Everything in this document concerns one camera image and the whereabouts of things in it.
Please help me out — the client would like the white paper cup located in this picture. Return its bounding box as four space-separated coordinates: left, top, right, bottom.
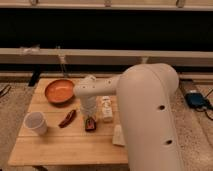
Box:
24 111 48 135

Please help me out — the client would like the blue device on floor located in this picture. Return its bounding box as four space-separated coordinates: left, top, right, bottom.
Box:
184 91 212 108

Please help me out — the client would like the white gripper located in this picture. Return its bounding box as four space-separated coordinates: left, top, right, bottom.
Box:
80 97 97 122

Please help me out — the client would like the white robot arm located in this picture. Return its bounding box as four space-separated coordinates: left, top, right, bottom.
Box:
74 63 184 171

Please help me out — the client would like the white bottle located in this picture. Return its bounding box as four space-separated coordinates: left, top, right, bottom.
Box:
101 96 113 122

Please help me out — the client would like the orange bowl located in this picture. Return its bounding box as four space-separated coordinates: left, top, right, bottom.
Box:
44 79 74 104

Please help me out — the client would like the red chili pepper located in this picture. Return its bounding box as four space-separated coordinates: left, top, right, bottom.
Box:
59 110 76 128

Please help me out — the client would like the long wall rail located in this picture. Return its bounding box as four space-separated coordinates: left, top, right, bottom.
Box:
0 48 213 67

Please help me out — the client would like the white sponge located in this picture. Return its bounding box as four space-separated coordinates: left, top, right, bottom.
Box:
112 125 125 146

